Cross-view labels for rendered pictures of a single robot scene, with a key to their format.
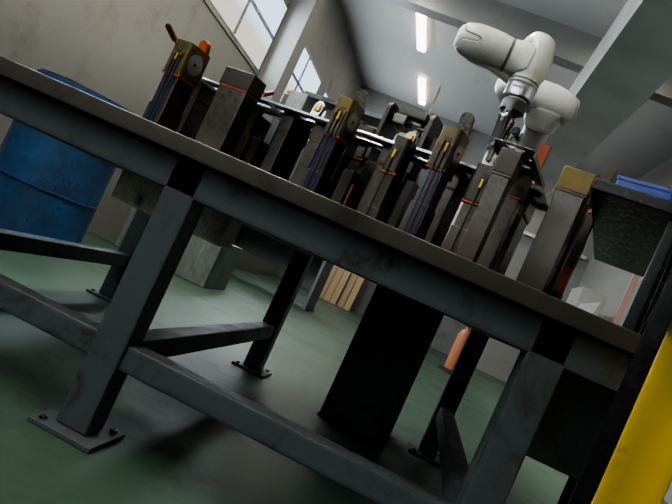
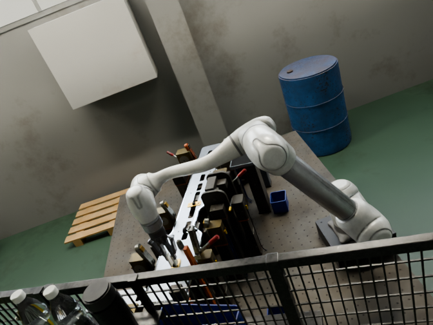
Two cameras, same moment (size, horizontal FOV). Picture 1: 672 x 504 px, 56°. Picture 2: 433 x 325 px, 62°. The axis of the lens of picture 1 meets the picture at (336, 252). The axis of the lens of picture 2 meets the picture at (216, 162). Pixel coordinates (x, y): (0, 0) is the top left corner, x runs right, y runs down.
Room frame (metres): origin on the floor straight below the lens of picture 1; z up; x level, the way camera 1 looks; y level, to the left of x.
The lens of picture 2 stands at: (2.06, -1.67, 2.15)
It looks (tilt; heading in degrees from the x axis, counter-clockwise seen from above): 28 degrees down; 84
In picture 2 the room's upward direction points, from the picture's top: 22 degrees counter-clockwise
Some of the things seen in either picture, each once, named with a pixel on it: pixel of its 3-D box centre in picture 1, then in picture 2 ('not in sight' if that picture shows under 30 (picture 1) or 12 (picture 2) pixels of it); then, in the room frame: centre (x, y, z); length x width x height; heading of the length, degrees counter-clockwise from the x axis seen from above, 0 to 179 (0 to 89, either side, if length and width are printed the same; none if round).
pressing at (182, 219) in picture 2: (344, 131); (194, 202); (2.05, 0.14, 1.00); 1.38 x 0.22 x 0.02; 65
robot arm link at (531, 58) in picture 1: (530, 58); (140, 202); (1.85, -0.29, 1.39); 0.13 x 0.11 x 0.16; 85
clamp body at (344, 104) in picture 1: (326, 154); (171, 232); (1.85, 0.14, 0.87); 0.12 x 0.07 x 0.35; 155
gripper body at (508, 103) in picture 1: (509, 115); (158, 235); (1.85, -0.30, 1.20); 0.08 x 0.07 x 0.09; 155
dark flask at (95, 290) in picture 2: not in sight; (113, 314); (1.77, -0.98, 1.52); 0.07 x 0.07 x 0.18
